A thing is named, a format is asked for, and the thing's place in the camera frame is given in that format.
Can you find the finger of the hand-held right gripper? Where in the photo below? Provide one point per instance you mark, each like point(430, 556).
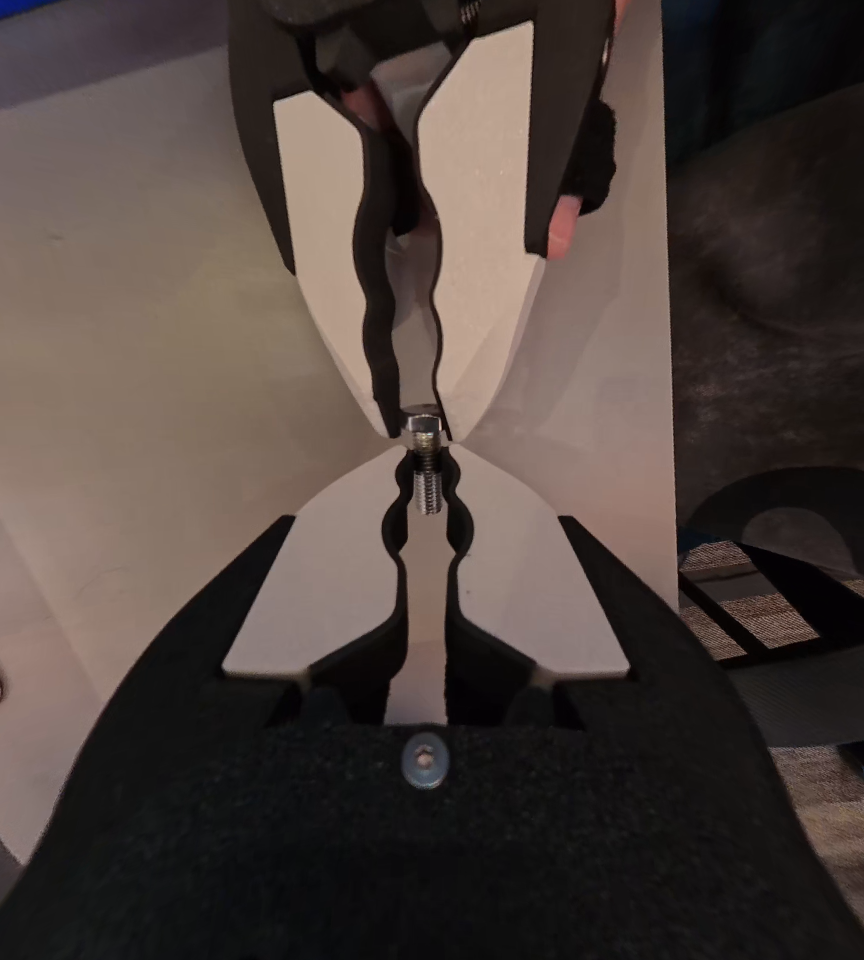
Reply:
point(319, 225)
point(488, 225)

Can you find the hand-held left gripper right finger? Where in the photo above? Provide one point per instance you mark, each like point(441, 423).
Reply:
point(537, 585)

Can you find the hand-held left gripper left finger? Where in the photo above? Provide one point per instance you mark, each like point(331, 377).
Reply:
point(319, 585)

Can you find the medium steel bolt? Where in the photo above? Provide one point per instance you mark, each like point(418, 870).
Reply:
point(428, 491)

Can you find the person's right hand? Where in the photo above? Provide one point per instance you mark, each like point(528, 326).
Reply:
point(563, 229)

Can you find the black chair armrest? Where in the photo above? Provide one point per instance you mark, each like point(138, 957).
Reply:
point(739, 495)

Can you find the person's dark shirt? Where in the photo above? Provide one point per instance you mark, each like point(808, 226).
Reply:
point(777, 300)

